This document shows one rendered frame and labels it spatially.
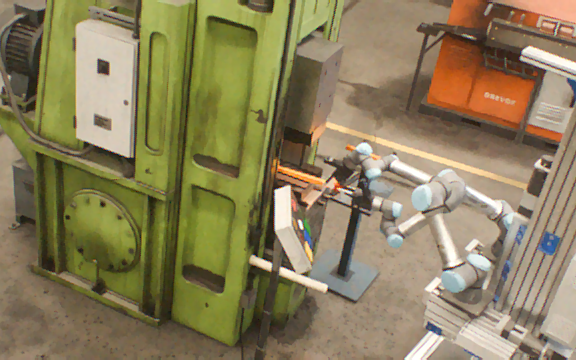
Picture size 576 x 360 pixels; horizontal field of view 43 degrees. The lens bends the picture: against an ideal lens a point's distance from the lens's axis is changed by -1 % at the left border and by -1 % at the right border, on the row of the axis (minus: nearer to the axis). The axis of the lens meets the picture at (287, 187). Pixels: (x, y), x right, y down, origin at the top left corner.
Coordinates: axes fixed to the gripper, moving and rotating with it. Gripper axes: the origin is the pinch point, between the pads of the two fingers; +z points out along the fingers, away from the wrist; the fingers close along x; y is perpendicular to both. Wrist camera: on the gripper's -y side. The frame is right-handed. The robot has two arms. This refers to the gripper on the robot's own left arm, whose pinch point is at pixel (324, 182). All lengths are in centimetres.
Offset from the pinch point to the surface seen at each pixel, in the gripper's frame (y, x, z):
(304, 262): 16, -69, -8
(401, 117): 26, 322, 103
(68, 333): -45, -86, 140
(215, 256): -15, -39, 60
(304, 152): -19.4, 23.2, 10.3
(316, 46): -52, -1, -57
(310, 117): -29.5, -17.2, -34.9
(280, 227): -4, -74, -17
